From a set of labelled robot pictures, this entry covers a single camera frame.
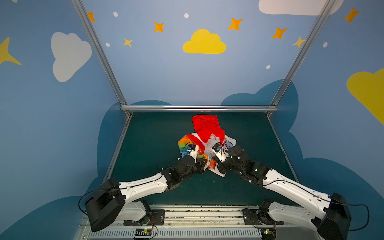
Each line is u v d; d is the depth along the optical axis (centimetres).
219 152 65
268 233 73
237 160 57
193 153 72
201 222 74
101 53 85
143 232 73
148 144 101
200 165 69
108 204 41
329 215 40
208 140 102
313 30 78
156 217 74
